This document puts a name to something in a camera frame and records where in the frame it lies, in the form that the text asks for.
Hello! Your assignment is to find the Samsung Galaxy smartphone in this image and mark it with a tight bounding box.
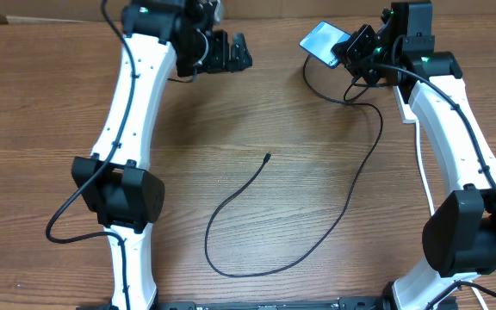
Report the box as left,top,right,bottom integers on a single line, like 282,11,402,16
299,21,350,68

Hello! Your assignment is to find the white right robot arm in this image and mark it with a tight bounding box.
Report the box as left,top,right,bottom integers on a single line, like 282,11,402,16
332,1,496,309

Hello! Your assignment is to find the white power strip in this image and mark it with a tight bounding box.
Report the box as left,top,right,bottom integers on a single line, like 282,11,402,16
393,86,418,124

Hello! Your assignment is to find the black USB charging cable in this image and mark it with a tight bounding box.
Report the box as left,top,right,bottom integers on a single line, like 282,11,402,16
204,54,384,279

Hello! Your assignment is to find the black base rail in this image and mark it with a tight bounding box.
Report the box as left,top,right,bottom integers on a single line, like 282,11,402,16
75,295,459,310

